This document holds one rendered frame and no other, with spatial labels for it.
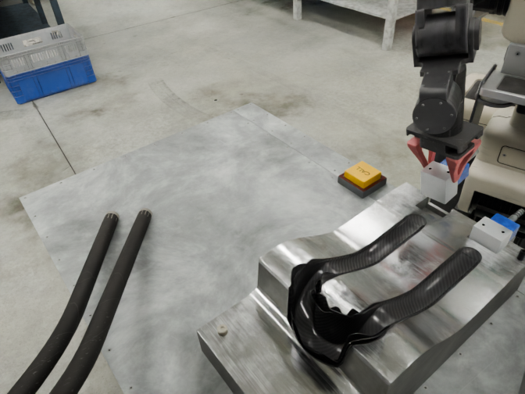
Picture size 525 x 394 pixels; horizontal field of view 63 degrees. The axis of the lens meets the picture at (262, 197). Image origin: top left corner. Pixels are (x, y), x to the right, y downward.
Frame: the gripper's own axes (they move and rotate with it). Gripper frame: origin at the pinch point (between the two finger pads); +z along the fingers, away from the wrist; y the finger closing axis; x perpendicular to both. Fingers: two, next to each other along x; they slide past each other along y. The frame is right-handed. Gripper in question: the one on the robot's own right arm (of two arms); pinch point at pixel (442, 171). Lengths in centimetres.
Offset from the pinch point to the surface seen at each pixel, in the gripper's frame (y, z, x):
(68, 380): -8, -6, -65
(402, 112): -127, 103, 147
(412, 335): 14.8, 2.6, -28.0
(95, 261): -34, 0, -55
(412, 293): 8.6, 7.4, -19.7
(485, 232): 10.1, 6.6, -2.7
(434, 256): 6.4, 8.0, -11.0
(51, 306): -122, 72, -80
